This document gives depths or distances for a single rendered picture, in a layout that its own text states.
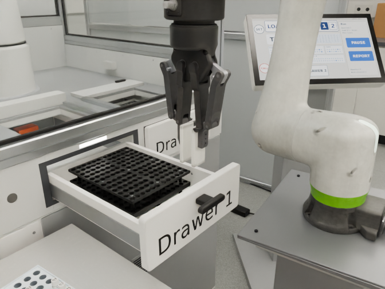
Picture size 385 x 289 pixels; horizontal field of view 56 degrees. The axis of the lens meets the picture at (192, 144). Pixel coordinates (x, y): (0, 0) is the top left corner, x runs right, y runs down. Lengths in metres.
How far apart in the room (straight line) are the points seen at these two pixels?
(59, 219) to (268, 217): 0.51
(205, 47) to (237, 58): 1.91
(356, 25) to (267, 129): 0.89
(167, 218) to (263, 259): 1.33
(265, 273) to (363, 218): 1.05
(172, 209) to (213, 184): 0.13
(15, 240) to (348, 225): 0.74
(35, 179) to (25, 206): 0.06
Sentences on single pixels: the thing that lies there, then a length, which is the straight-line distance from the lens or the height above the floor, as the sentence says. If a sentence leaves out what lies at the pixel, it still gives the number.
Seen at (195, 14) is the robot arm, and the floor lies 1.25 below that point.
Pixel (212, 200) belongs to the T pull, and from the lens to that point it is 0.70.
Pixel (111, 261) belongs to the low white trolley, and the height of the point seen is 0.76.
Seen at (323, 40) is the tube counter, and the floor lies 1.10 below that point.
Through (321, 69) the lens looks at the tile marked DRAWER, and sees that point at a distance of 1.50.
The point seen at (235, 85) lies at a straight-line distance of 2.50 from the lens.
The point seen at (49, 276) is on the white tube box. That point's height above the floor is 0.80.
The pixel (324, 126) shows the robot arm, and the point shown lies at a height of 1.02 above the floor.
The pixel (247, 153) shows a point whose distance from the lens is 2.61.
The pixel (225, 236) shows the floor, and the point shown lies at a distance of 2.14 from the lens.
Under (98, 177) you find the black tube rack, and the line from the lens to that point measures 0.85.
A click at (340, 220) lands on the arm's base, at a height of 0.81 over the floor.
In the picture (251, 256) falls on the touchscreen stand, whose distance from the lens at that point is 1.97.
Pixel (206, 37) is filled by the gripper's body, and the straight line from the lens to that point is 0.56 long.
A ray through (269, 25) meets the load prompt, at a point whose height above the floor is 1.16.
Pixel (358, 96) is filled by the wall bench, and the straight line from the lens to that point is 3.59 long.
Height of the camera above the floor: 1.28
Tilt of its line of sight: 23 degrees down
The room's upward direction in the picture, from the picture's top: straight up
